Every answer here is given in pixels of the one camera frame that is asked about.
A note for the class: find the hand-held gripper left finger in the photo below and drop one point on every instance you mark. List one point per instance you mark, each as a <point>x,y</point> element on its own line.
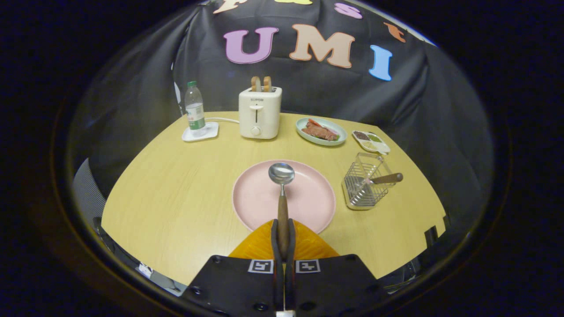
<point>229,281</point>

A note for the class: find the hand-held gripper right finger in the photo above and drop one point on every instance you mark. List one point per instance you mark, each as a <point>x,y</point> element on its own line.
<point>335,281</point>

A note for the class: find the pink plate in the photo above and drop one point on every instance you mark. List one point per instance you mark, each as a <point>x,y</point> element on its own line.
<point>255,193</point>

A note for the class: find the white divided condiment dish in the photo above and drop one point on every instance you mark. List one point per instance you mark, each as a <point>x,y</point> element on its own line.
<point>383,147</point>

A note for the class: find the pale green plate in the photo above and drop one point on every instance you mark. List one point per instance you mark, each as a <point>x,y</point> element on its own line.
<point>304,134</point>

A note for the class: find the cooked meat with garnish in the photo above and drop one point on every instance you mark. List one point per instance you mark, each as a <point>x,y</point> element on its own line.
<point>319,131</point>

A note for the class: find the white square coaster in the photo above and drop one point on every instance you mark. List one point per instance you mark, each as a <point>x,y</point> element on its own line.
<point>212,131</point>

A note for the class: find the grey mesh office chair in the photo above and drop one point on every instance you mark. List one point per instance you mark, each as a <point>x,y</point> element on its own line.
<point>88,193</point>

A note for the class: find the white toaster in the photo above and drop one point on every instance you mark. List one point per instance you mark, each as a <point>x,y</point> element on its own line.
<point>260,114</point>

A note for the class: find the clear plastic water bottle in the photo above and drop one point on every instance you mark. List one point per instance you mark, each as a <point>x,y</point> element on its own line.
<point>194,110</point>

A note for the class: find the toast slice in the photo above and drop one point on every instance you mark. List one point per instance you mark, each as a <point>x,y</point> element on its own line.
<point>267,83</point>
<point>256,83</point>

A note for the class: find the black backdrop cloth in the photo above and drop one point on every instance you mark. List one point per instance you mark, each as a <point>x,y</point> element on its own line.
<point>440,110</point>

